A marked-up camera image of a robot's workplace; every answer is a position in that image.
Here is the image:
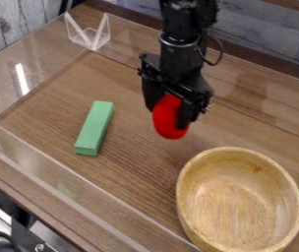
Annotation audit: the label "red plush strawberry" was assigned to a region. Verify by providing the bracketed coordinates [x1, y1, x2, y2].
[153, 94, 189, 140]

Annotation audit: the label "black metal table bracket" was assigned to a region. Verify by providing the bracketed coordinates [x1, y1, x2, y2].
[12, 220, 48, 252]

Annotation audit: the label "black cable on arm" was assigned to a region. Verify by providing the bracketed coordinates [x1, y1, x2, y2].
[197, 35, 226, 67]

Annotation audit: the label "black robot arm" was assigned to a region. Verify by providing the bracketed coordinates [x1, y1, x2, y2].
[138, 0, 222, 131]

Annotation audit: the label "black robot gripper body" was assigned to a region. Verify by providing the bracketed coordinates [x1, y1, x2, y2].
[137, 31, 215, 116]

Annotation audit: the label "green rectangular block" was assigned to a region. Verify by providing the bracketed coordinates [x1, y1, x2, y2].
[75, 100, 114, 156]

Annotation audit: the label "clear acrylic enclosure walls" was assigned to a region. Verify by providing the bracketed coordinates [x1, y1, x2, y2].
[0, 8, 299, 252]

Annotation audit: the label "round wooden bowl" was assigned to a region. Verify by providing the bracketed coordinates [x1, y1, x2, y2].
[177, 147, 299, 252]

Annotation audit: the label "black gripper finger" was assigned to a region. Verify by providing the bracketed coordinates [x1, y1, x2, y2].
[142, 79, 165, 110]
[177, 99, 205, 130]

